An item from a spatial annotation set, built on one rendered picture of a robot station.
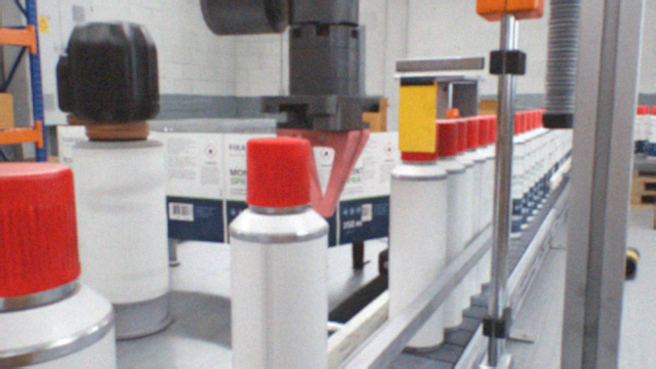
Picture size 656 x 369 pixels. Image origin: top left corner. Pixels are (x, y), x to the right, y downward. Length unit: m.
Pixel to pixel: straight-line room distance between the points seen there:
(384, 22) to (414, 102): 7.90
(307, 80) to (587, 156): 0.24
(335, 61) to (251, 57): 8.60
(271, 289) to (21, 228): 0.15
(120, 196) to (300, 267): 0.31
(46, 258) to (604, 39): 0.45
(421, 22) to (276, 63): 2.19
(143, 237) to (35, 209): 0.41
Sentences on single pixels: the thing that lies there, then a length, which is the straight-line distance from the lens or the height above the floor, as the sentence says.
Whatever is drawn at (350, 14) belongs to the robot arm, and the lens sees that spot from 0.47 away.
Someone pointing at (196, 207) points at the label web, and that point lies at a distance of 0.80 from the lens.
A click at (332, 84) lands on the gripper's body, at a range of 0.46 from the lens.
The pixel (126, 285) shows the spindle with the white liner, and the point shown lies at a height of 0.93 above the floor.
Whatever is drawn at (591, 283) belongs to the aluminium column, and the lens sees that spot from 0.55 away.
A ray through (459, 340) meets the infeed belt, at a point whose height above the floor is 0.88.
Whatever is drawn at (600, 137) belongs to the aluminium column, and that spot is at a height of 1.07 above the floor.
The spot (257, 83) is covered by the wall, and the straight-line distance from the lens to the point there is 8.99.
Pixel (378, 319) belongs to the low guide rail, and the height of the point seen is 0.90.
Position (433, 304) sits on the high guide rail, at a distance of 0.45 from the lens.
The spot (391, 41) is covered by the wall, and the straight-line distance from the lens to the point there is 8.25.
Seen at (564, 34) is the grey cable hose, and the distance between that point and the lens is 0.66.
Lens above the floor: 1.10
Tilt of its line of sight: 8 degrees down
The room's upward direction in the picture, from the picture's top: straight up
